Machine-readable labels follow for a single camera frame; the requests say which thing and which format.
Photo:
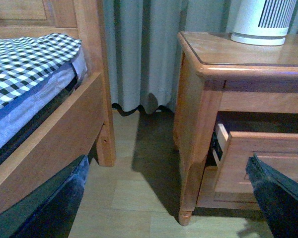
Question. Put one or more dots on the mattress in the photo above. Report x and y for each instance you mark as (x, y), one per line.
(25, 114)

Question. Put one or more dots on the white air purifier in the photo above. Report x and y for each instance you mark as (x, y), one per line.
(263, 22)

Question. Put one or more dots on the wooden bed frame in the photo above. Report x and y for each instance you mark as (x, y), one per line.
(84, 119)

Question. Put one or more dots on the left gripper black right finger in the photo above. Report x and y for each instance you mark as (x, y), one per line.
(277, 197)

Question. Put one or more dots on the wooden nightstand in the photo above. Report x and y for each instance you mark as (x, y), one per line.
(244, 87)

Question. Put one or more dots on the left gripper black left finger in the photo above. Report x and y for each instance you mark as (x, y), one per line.
(50, 210)

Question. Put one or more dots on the grey curtain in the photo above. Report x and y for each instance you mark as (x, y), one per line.
(142, 47)

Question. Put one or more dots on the wooden drawer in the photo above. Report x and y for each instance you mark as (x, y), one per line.
(234, 148)

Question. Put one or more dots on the black white checkered sheet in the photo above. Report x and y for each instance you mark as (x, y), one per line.
(27, 61)

